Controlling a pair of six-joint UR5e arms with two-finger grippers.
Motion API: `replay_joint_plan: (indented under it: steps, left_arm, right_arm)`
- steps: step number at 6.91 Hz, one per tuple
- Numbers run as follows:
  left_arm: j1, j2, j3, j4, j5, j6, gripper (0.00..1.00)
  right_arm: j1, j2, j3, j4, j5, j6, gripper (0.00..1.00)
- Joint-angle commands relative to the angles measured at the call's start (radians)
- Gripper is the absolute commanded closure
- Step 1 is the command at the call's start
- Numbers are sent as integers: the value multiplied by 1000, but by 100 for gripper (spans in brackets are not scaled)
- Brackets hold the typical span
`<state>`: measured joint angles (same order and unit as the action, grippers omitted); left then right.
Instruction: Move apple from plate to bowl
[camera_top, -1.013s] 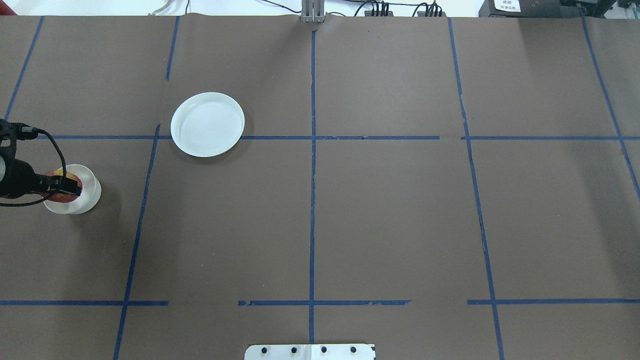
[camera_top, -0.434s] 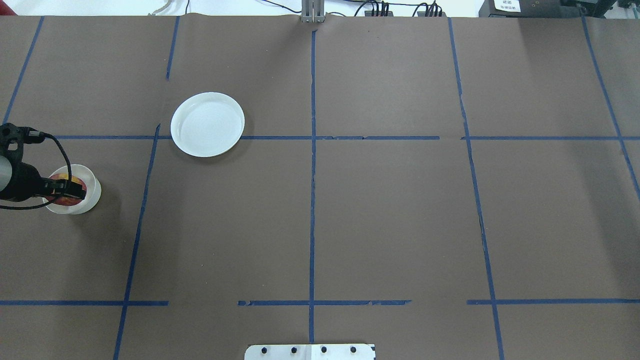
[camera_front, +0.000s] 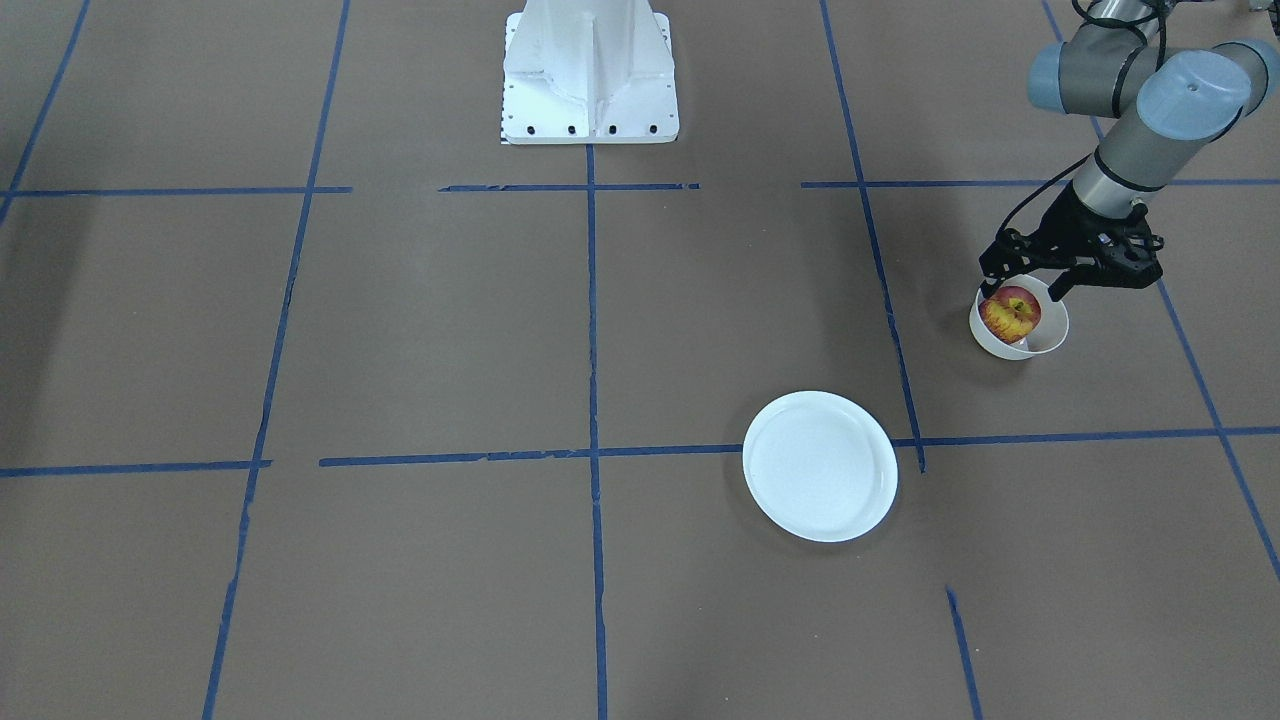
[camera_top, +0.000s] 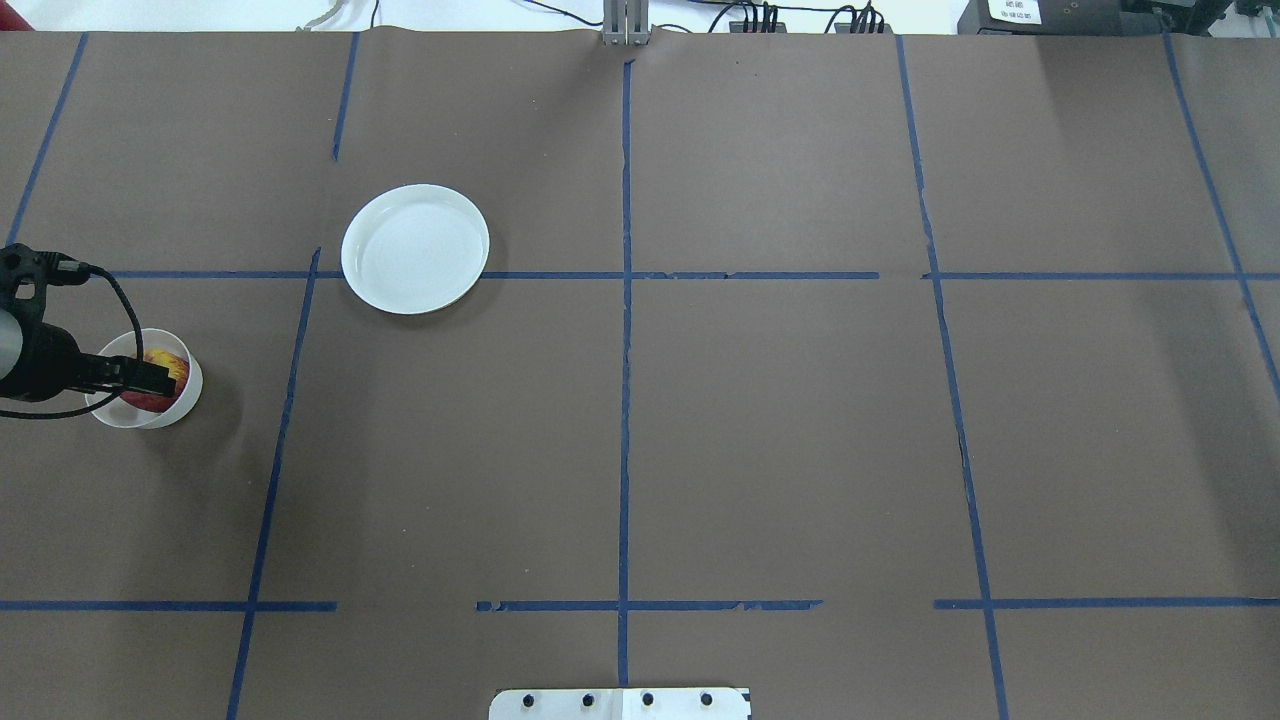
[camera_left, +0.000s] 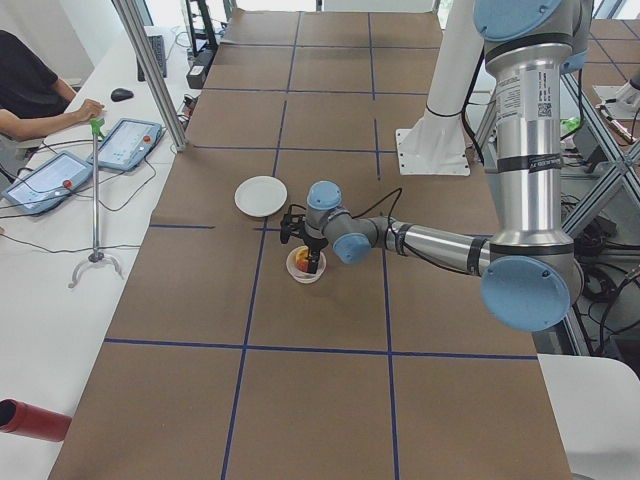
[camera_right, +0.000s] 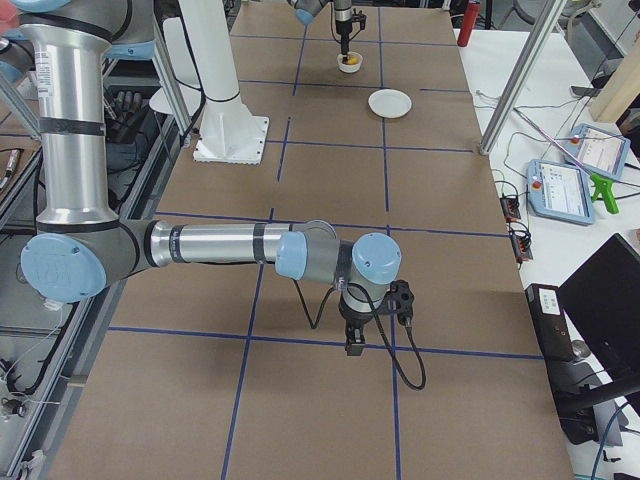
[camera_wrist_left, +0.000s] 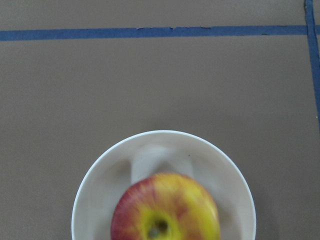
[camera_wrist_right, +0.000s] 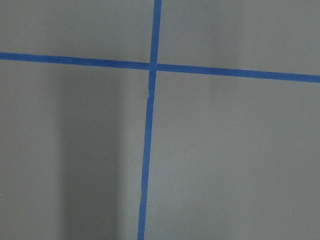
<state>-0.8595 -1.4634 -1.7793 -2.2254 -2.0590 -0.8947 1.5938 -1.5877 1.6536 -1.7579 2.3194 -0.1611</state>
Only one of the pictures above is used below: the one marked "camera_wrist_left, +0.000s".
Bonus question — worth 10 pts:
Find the red yellow apple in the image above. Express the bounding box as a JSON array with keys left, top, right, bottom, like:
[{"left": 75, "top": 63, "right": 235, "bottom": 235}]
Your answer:
[{"left": 110, "top": 173, "right": 221, "bottom": 240}]

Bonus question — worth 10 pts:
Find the white small bowl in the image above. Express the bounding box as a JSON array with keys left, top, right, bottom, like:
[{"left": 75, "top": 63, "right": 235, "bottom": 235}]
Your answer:
[{"left": 71, "top": 130, "right": 257, "bottom": 240}]

